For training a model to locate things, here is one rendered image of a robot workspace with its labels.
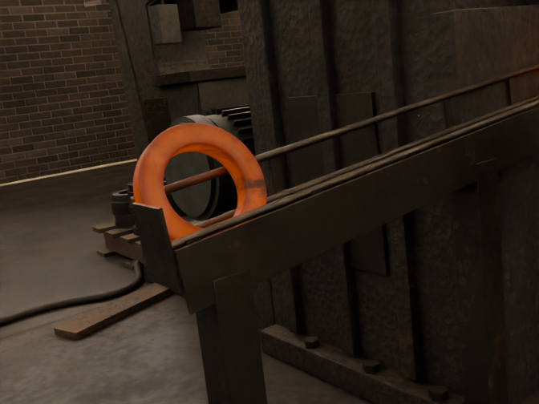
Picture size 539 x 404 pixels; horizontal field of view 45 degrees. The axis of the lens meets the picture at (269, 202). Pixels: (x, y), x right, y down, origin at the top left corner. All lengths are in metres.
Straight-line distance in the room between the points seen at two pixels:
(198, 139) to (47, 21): 6.39
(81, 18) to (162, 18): 2.11
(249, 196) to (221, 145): 0.08
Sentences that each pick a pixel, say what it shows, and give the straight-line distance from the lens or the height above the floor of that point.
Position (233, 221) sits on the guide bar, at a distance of 0.84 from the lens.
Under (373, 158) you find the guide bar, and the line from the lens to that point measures 1.08.
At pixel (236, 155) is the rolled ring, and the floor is 0.69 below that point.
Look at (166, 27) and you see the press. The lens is 5.40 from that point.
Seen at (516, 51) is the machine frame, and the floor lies 0.78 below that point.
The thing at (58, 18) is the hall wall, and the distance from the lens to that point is 7.28.
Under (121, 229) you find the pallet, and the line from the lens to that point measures 3.19.
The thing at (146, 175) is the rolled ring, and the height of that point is 0.69.
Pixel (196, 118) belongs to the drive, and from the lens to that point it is 2.29.
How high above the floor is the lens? 0.80
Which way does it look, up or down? 11 degrees down
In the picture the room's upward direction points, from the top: 7 degrees counter-clockwise
